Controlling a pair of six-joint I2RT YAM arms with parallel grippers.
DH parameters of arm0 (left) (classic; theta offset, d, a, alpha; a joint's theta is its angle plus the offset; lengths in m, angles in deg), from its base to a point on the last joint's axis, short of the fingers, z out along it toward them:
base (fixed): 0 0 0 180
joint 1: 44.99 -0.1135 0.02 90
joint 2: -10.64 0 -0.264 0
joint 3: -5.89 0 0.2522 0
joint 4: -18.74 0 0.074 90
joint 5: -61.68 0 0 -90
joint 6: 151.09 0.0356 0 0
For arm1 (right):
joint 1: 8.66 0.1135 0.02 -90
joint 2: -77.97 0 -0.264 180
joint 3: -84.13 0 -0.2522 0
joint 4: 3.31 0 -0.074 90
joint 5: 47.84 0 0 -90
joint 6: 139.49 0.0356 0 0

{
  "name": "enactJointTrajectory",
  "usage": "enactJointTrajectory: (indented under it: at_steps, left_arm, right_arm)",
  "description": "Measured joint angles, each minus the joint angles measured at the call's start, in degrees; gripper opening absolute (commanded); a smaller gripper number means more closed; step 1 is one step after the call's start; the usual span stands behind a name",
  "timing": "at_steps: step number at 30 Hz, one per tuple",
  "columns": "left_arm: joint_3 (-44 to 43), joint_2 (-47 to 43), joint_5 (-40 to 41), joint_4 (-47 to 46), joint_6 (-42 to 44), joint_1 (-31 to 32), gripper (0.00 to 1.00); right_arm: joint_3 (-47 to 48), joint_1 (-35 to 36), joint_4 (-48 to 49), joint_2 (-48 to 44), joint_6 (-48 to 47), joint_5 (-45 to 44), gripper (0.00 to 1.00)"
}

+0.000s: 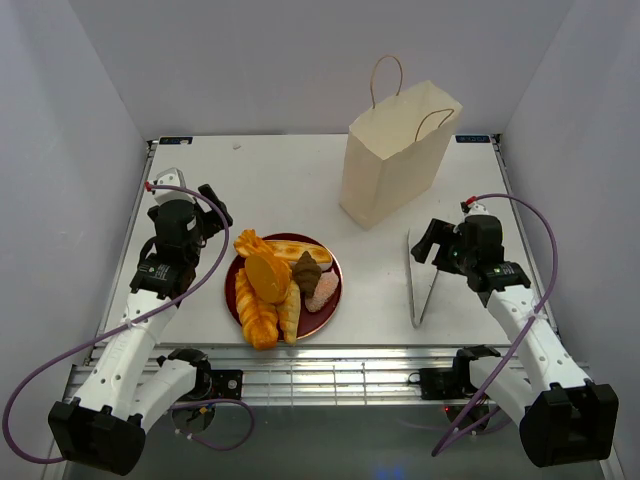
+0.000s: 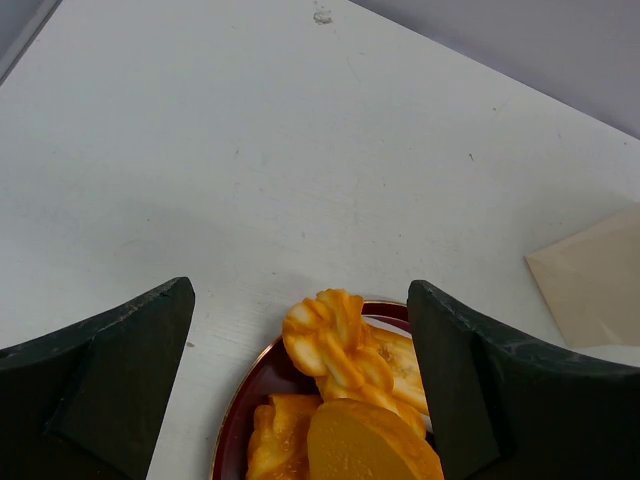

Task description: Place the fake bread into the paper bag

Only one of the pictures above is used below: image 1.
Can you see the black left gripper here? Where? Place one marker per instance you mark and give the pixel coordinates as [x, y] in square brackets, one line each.
[207, 218]

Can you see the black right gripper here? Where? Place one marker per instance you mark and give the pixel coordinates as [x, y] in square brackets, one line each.
[433, 234]

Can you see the metal tongs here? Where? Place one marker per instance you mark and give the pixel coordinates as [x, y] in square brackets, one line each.
[421, 278]

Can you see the round orange bread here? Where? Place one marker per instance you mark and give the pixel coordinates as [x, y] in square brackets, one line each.
[269, 276]

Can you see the pink sugared bun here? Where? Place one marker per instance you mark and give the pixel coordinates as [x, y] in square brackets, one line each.
[325, 289]

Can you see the brown chocolate croissant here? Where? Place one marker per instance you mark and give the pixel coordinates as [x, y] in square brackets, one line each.
[306, 273]

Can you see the small pale baguette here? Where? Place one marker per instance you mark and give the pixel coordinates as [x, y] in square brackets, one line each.
[289, 313]

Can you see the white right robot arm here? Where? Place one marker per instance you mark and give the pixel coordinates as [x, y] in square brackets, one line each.
[562, 415]

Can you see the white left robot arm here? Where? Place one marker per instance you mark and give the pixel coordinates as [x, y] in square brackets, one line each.
[105, 424]

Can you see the beige paper bag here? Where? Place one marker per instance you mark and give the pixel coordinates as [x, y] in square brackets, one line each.
[394, 150]

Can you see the twisted orange pastry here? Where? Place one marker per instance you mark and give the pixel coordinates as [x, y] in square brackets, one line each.
[248, 243]

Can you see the braided orange danish pastry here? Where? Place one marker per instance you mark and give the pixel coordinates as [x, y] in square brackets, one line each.
[259, 320]

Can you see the dark red round plate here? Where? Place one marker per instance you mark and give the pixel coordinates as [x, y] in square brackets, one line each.
[310, 322]

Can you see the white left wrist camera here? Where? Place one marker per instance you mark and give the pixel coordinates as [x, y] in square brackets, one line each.
[171, 177]

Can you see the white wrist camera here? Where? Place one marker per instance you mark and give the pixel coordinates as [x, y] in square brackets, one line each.
[473, 207]
[171, 177]

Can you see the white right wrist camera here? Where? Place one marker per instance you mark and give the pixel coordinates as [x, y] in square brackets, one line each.
[473, 207]

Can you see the aluminium table front rail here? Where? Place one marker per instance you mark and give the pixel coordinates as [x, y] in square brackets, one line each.
[319, 376]

